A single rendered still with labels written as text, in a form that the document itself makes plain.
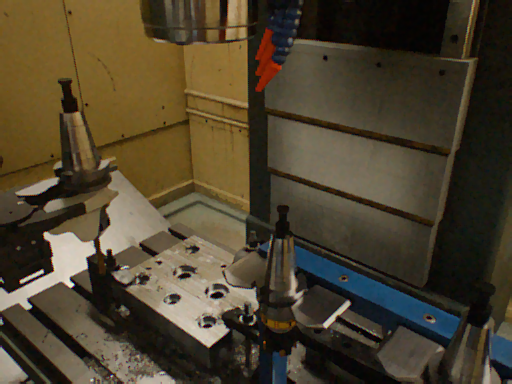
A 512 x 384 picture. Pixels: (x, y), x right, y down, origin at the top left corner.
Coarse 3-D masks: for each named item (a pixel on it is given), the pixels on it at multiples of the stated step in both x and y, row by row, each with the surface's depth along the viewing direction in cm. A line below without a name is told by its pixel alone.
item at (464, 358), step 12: (468, 324) 41; (492, 324) 41; (456, 336) 43; (468, 336) 42; (480, 336) 41; (492, 336) 42; (456, 348) 43; (468, 348) 42; (480, 348) 41; (492, 348) 42; (444, 360) 44; (456, 360) 43; (468, 360) 42; (480, 360) 42; (444, 372) 44; (456, 372) 43; (468, 372) 42; (480, 372) 42
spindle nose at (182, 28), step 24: (144, 0) 59; (168, 0) 57; (192, 0) 56; (216, 0) 57; (240, 0) 59; (144, 24) 62; (168, 24) 58; (192, 24) 58; (216, 24) 58; (240, 24) 60
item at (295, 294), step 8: (264, 272) 59; (256, 280) 58; (304, 280) 58; (256, 288) 58; (264, 288) 57; (296, 288) 56; (304, 288) 56; (256, 296) 58; (264, 296) 57; (272, 296) 55; (280, 296) 55; (288, 296) 55; (296, 296) 56; (272, 304) 56; (280, 304) 56; (288, 304) 56; (280, 312) 56; (288, 312) 56
